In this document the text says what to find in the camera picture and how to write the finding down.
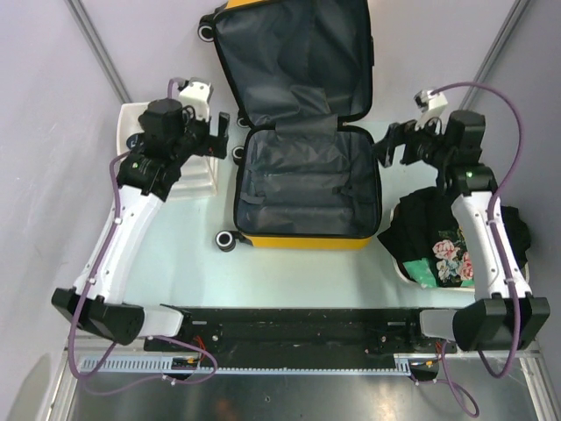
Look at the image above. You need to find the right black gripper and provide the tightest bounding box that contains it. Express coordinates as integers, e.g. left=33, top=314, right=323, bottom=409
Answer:
left=368, top=110, right=452, bottom=169

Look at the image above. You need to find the white plastic drawer organizer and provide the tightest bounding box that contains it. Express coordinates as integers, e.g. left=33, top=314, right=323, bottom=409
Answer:
left=116, top=102, right=218, bottom=201

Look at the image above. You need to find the black floral print t-shirt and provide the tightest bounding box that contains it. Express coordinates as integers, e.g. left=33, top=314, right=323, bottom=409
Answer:
left=376, top=186, right=534, bottom=289

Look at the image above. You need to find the yellow Pikachu hard-shell suitcase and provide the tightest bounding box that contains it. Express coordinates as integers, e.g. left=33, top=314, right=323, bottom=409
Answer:
left=197, top=1, right=382, bottom=252

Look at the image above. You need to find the dark blue round tin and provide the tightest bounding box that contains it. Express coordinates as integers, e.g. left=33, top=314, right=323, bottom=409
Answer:
left=125, top=133, right=144, bottom=151

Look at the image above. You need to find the green cloth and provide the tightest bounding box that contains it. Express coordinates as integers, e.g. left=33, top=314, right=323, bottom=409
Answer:
left=402, top=258, right=437, bottom=289

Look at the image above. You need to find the white plastic tray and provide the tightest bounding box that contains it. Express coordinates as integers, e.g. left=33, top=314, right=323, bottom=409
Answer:
left=387, top=201, right=534, bottom=294

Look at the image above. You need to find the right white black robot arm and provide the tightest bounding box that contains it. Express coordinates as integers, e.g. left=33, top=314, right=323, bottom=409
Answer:
left=374, top=111, right=550, bottom=352

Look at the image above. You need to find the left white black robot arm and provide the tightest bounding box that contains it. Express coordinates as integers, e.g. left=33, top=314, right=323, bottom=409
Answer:
left=52, top=98, right=231, bottom=351

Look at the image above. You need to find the light blue table mat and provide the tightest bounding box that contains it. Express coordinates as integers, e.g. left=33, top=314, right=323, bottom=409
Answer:
left=82, top=121, right=483, bottom=310

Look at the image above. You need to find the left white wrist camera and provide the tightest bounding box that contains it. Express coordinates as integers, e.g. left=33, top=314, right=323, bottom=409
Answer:
left=178, top=78, right=213, bottom=123

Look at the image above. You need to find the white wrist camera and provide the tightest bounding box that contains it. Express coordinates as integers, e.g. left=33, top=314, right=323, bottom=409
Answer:
left=178, top=78, right=213, bottom=123
left=414, top=89, right=448, bottom=131

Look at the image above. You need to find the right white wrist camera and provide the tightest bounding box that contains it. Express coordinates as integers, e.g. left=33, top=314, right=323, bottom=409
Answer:
left=414, top=89, right=448, bottom=131

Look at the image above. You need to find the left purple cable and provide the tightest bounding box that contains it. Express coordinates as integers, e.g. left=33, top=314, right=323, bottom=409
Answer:
left=65, top=76, right=219, bottom=396

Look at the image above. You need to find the purple cable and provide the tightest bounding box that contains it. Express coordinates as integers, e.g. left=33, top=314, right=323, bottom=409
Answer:
left=427, top=81, right=527, bottom=417
left=65, top=76, right=219, bottom=396

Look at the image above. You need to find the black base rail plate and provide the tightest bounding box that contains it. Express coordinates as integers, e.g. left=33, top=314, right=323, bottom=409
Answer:
left=144, top=306, right=457, bottom=369

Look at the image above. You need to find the grey slotted cable duct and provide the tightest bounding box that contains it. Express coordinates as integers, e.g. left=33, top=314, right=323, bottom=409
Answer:
left=78, top=353, right=413, bottom=376

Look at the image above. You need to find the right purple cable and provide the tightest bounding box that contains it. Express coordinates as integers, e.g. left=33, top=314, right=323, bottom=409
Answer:
left=427, top=81, right=527, bottom=417

